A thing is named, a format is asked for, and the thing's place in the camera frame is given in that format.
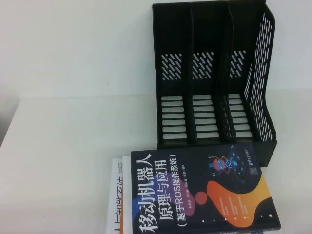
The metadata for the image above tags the dark robot book orange cover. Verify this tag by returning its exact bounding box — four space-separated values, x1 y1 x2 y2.
130 140 281 234

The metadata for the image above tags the white book orange edge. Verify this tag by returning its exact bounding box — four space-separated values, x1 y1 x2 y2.
121 155 141 234

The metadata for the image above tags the white book black title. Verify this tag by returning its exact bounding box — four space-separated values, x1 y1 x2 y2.
107 158 124 234

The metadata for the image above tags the black plastic book stand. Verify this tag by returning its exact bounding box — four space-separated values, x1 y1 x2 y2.
152 0 279 169

